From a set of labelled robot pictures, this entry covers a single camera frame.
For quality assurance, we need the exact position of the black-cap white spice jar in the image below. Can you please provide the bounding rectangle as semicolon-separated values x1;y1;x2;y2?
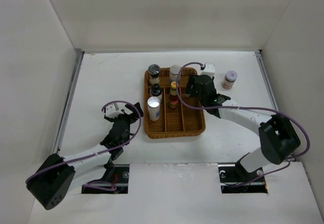
150;83;163;102

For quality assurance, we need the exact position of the red-label spice jar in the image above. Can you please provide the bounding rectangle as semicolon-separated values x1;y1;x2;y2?
222;70;237;90

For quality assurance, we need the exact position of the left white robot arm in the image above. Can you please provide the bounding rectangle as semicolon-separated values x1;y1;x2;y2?
26;101;143;210

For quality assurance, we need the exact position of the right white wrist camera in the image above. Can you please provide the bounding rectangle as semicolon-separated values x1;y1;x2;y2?
200;63;215;78

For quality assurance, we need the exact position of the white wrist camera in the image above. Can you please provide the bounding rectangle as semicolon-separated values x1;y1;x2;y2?
200;63;215;78
102;102;123;118

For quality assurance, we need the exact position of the yellow-cap red sauce bottle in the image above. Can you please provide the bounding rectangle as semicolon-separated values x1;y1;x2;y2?
168;81;179;108

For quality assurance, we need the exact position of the clear-lid white spice jar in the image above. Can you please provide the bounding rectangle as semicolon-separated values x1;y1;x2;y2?
148;64;160;86

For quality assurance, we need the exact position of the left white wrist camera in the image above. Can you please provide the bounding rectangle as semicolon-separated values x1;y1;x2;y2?
102;102;123;118

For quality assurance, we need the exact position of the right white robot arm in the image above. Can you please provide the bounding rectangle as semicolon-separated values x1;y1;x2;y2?
186;75;301;181

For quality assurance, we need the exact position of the brown wicker tray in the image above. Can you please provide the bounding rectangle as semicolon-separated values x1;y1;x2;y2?
143;68;206;139

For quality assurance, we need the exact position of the silver-lid salt shaker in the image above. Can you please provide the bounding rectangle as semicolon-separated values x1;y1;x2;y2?
169;65;181;84
147;96;160;122

